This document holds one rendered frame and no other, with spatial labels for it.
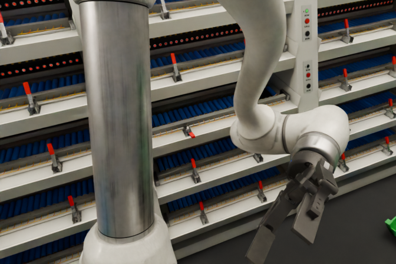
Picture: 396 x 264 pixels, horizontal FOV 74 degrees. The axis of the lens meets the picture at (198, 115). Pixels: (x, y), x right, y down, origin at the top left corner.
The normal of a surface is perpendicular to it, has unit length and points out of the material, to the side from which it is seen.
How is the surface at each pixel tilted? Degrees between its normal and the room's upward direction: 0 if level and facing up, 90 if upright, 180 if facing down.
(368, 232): 0
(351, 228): 0
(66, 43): 111
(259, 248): 39
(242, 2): 134
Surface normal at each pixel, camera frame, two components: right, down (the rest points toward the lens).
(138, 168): 0.70, 0.17
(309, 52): 0.30, 0.27
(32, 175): -0.04, -0.77
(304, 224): 0.32, -0.65
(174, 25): 0.34, 0.59
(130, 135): 0.49, 0.20
